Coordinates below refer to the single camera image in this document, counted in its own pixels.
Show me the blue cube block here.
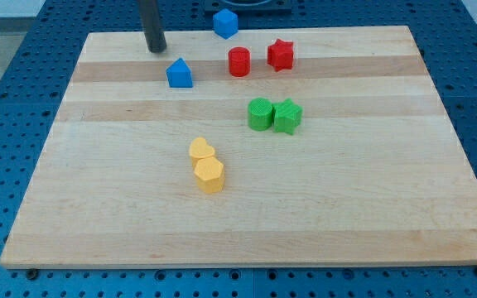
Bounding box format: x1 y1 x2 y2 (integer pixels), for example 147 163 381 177
213 9 239 39

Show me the light wooden board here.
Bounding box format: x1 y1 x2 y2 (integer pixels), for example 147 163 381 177
0 26 477 269

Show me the red star block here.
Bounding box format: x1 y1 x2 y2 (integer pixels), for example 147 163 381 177
267 39 294 72

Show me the yellow hexagon block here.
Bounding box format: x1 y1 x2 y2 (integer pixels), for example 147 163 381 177
194 156 225 194

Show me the yellow heart block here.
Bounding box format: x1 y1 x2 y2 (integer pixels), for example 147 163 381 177
188 137 216 168

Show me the green cylinder block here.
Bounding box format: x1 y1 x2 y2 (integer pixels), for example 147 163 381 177
248 98 273 131

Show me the green star block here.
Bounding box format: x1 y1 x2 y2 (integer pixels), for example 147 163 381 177
272 98 303 135

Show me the red cylinder block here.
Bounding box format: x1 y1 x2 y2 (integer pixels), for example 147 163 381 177
228 46 251 77

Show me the dark cylindrical robot arm stick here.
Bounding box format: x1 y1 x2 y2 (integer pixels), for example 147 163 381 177
137 0 166 53

